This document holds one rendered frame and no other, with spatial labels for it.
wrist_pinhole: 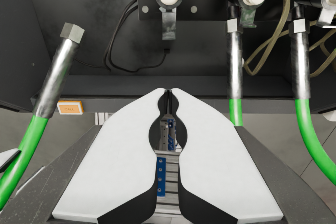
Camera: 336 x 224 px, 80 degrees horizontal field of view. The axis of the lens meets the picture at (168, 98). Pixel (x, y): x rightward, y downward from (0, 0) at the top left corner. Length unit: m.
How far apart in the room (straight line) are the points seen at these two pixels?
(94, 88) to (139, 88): 0.11
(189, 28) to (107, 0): 0.20
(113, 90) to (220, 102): 0.25
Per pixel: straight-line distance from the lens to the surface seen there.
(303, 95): 0.28
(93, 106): 0.49
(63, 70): 0.22
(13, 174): 0.23
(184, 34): 0.52
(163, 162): 0.88
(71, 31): 0.23
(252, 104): 0.49
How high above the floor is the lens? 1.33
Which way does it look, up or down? 59 degrees down
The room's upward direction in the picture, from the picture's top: 179 degrees counter-clockwise
